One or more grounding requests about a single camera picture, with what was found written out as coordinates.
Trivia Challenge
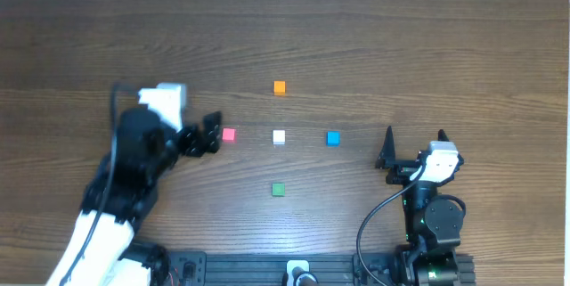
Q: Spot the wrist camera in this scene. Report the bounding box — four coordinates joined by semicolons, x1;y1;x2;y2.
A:
417;140;460;184
137;82;188;132

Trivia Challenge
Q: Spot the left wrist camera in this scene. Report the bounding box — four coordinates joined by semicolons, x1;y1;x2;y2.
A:
137;82;188;132

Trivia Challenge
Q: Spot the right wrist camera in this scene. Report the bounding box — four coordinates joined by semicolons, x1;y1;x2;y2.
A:
417;140;460;184

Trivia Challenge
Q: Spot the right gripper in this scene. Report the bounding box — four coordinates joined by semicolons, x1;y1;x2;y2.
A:
375;125;451;185

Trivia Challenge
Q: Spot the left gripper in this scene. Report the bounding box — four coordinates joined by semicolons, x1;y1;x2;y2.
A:
176;110;223;159

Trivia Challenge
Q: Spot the mounting rail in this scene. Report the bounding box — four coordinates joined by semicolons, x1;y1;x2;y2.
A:
168;250;476;286

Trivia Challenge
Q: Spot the black cable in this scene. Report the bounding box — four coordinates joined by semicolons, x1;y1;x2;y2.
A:
57;80;140;286
355;165;424;286

